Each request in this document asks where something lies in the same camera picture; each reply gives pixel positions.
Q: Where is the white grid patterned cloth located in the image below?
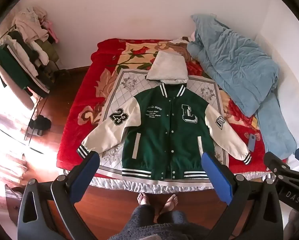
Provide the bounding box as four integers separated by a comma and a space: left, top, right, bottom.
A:
91, 70, 230, 180

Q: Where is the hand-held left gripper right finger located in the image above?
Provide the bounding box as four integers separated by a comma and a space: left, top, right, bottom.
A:
201, 151, 283, 240

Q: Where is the black metal clothes rack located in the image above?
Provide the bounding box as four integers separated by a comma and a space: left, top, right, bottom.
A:
0, 24, 62, 154

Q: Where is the dark cloth bundle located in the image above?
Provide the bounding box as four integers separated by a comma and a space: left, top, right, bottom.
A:
29, 115, 52, 137

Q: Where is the red floral blanket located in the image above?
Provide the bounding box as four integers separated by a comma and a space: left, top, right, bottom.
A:
57, 38, 290, 178

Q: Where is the row of hanging clothes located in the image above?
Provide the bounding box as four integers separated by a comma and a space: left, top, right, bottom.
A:
0, 30, 60, 98

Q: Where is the person's right foot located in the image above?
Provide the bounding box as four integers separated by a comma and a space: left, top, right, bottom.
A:
159, 194, 179, 214

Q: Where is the beige clothes pile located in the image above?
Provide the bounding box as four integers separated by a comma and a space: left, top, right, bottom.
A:
13, 7, 50, 43

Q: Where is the green and cream varsity jacket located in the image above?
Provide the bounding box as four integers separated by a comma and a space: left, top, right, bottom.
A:
77, 84, 252, 180

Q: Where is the light blue quilt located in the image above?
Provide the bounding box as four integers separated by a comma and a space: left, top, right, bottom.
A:
187, 14, 298, 162

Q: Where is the person's left foot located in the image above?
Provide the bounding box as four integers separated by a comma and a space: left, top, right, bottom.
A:
137, 192, 150, 209

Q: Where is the person's foot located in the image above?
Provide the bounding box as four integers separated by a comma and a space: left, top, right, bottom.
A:
137, 192, 150, 209
159, 194, 179, 214

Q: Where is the pink garment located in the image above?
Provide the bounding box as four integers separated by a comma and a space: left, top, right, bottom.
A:
43, 20, 59, 44

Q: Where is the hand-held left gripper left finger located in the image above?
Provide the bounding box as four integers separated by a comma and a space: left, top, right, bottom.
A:
17, 152, 100, 240

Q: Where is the white ruffled bed skirt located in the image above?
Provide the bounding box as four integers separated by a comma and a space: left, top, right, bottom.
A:
58, 166, 286, 190

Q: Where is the folded grey fleece garment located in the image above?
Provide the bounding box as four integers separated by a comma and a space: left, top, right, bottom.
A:
146, 51, 188, 84

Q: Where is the person's right forearm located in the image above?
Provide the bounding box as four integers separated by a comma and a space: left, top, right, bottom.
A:
283, 206, 299, 240

